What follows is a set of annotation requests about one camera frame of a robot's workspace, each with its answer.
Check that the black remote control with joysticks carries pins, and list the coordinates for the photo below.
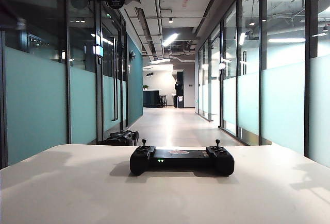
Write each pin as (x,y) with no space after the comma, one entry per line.
(180,159)

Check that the black quadruped robot dog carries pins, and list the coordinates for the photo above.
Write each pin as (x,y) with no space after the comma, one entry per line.
(121,137)

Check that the dark bar stool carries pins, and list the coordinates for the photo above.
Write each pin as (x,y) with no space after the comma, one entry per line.
(163,96)

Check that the dark bar counter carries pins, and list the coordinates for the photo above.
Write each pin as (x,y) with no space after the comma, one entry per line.
(150,99)

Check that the small green potted plant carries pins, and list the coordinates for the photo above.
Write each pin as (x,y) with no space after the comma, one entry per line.
(145,87)

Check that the long ceiling tube light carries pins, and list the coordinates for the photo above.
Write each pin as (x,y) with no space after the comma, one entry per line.
(286,40)
(170,39)

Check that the black wall lamp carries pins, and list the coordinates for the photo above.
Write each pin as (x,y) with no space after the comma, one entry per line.
(132,54)

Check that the blue white wall tablet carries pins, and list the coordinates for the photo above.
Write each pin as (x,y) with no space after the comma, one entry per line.
(99,50)

